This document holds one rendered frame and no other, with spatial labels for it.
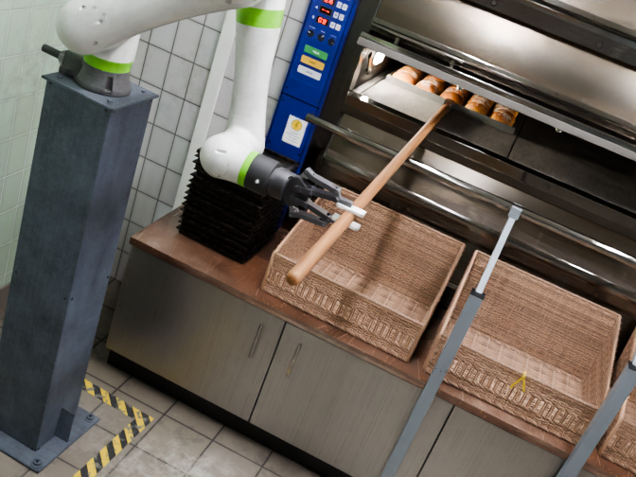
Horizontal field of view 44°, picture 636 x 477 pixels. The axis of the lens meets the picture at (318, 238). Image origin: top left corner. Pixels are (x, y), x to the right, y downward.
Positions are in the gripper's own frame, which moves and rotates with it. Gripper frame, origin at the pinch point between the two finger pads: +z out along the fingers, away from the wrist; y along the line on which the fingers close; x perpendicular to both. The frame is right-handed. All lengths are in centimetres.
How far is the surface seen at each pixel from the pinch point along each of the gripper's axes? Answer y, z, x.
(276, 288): 58, -21, -52
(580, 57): -40, 36, -103
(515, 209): 3, 37, -63
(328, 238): -1.4, 0.7, 19.0
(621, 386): 30, 85, -40
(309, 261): -1.3, 0.7, 32.2
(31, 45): 13, -123, -45
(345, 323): 58, 4, -52
